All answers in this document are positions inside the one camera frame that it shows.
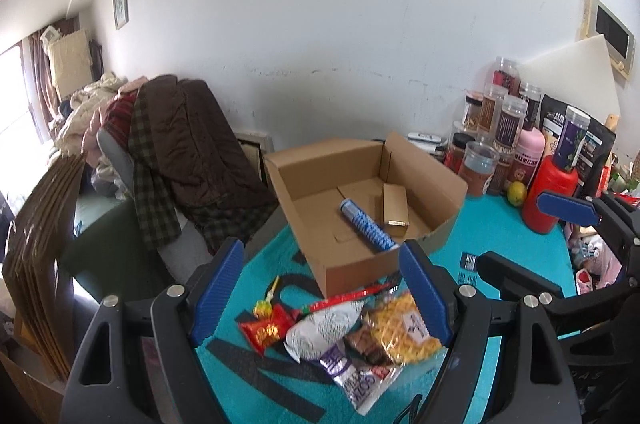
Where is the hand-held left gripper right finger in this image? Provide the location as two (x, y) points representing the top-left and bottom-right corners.
(398, 239), (586, 424)

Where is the long red green-band packet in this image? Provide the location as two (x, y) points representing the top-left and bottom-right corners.
(300, 282), (393, 317)

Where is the brown chocolate packet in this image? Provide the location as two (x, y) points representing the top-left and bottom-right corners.
(345, 324), (393, 367)

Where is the brown curtain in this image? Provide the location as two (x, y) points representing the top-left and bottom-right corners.
(20, 18), (81, 139)

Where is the red plastic bottle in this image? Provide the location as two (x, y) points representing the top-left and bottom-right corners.
(521, 154), (579, 235)

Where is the yellow green lemon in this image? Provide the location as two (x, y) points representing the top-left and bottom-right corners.
(506, 181), (528, 206)

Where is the pink bottle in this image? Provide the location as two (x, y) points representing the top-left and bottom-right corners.
(509, 126), (546, 195)

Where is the cardboard box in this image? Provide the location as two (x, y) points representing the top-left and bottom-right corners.
(263, 131), (469, 299)

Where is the grey chair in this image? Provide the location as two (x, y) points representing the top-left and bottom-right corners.
(96, 126), (211, 275)

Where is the white framed panel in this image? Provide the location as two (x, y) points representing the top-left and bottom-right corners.
(234, 131), (275, 179)

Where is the cream framed blackboard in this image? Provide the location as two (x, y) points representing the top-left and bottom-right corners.
(580, 0), (635, 79)

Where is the stack of flattened cardboard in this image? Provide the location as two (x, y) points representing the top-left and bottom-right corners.
(1, 152), (88, 382)

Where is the white foam board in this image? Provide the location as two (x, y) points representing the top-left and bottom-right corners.
(515, 34), (622, 119)

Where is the cream padded board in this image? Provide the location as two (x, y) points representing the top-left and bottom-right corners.
(47, 28), (96, 102)

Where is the brown quilted jacket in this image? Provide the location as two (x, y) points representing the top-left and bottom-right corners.
(129, 75), (281, 249)

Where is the white electronic device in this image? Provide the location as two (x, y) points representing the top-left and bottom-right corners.
(407, 131), (448, 149)

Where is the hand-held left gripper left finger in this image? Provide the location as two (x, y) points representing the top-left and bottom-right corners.
(59, 236), (246, 424)

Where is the yellow noodle snack bag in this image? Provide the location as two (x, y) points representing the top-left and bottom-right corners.
(362, 291), (443, 365)

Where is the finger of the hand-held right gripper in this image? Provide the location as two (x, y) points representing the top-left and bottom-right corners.
(477, 252), (566, 305)
(536, 190), (640, 255)

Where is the pink plastic bag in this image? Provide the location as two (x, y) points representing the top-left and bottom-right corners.
(570, 224), (631, 295)

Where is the white patterned snack bag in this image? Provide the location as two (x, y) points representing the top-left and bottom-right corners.
(284, 299), (363, 362)

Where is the blue dotted snack roll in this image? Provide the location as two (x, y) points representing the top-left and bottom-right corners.
(340, 199), (401, 251)

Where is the cluster of clear plastic jars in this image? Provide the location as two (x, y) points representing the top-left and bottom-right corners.
(444, 57), (545, 197)

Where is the purple silver snack packet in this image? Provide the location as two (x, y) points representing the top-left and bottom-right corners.
(317, 339), (403, 416)

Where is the yellow green lollipop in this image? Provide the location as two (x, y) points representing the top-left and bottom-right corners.
(252, 275), (281, 320)

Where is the red yellow-print snack packet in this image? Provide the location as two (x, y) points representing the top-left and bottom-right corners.
(238, 304), (296, 357)

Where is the dark blue label jar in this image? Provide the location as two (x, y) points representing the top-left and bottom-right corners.
(552, 106), (592, 172)

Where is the small brown carton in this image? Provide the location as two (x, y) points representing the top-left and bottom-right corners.
(382, 184), (411, 227)

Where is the cream clothes pile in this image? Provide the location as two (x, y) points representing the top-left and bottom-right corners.
(52, 72), (148, 155)

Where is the red striped garment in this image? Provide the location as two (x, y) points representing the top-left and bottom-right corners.
(102, 94), (138, 142)

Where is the black stand-up pouch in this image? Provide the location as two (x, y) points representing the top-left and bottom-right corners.
(575, 119), (617, 199)
(540, 95), (576, 139)

